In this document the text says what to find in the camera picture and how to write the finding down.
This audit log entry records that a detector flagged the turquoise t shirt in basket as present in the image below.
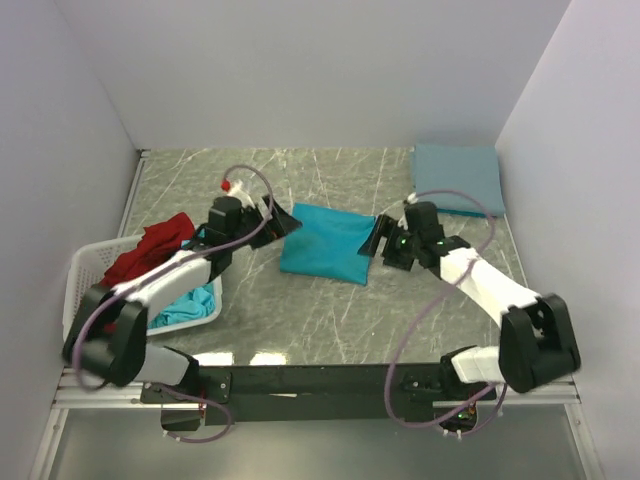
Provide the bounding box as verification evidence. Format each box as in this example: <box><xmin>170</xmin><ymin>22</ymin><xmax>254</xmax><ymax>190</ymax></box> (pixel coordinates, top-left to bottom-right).
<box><xmin>158</xmin><ymin>239</ymin><xmax>217</xmax><ymax>326</ymax></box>

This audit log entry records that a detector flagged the black front mounting rail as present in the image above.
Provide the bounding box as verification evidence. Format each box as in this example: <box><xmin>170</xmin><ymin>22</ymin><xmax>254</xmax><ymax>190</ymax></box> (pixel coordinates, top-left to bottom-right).
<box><xmin>139</xmin><ymin>363</ymin><xmax>499</xmax><ymax>431</ymax></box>

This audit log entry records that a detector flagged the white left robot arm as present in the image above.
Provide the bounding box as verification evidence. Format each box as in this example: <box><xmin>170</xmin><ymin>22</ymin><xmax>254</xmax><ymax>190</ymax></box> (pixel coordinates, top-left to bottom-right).
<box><xmin>62</xmin><ymin>195</ymin><xmax>302</xmax><ymax>402</ymax></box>

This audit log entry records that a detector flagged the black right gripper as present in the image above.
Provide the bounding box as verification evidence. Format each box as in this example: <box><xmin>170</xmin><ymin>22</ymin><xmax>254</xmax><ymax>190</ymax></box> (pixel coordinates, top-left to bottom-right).
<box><xmin>358</xmin><ymin>213</ymin><xmax>422</xmax><ymax>272</ymax></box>

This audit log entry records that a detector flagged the folded teal t shirt underneath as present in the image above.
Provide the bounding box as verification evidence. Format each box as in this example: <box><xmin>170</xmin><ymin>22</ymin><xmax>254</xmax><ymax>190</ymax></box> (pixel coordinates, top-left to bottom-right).
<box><xmin>435</xmin><ymin>206</ymin><xmax>504</xmax><ymax>219</ymax></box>

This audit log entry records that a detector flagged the white plastic laundry basket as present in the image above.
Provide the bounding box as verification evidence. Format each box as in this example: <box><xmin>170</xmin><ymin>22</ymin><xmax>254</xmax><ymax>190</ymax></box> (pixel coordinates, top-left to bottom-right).
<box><xmin>62</xmin><ymin>235</ymin><xmax>223</xmax><ymax>339</ymax></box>

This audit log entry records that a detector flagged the folded light blue t shirt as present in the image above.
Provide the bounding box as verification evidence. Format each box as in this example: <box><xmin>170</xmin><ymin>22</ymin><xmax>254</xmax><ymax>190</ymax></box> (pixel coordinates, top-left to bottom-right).
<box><xmin>410</xmin><ymin>144</ymin><xmax>506</xmax><ymax>218</ymax></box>

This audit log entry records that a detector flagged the turquoise t shirt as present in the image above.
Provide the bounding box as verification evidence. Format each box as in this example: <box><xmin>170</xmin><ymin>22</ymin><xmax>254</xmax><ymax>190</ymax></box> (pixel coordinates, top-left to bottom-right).
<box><xmin>158</xmin><ymin>239</ymin><xmax>217</xmax><ymax>326</ymax></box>
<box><xmin>280</xmin><ymin>203</ymin><xmax>376</xmax><ymax>286</ymax></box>

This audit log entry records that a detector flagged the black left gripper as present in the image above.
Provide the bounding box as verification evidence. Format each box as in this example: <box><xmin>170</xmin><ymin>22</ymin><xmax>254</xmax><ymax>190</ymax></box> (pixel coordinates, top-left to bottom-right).
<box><xmin>228</xmin><ymin>193</ymin><xmax>301</xmax><ymax>251</ymax></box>

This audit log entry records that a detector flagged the dark red t shirt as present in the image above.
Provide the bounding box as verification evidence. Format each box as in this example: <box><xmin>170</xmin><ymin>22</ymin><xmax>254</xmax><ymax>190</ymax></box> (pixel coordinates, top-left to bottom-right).
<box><xmin>100</xmin><ymin>212</ymin><xmax>195</xmax><ymax>287</ymax></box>

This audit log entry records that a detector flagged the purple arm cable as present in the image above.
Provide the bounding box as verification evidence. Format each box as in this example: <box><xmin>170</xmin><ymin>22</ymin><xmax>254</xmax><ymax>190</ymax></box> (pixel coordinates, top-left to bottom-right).
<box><xmin>383</xmin><ymin>189</ymin><xmax>507</xmax><ymax>431</ymax></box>
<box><xmin>72</xmin><ymin>164</ymin><xmax>276</xmax><ymax>445</ymax></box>

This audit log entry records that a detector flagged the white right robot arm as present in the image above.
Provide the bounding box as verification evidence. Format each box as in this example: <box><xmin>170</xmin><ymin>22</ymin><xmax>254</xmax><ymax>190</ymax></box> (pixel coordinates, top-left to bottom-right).
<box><xmin>359</xmin><ymin>202</ymin><xmax>582</xmax><ymax>399</ymax></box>

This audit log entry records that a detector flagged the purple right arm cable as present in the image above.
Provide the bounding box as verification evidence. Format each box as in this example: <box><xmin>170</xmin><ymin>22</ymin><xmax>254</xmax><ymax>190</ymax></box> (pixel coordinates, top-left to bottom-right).
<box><xmin>383</xmin><ymin>189</ymin><xmax>507</xmax><ymax>431</ymax></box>

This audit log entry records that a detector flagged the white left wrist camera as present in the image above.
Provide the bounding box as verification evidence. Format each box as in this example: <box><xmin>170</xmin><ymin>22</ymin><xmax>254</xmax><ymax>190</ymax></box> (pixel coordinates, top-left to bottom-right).
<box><xmin>221</xmin><ymin>179</ymin><xmax>255</xmax><ymax>208</ymax></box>

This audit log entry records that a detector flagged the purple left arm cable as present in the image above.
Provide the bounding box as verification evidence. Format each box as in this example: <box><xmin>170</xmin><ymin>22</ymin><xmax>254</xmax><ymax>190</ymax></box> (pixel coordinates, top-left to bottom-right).
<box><xmin>72</xmin><ymin>164</ymin><xmax>276</xmax><ymax>445</ymax></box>

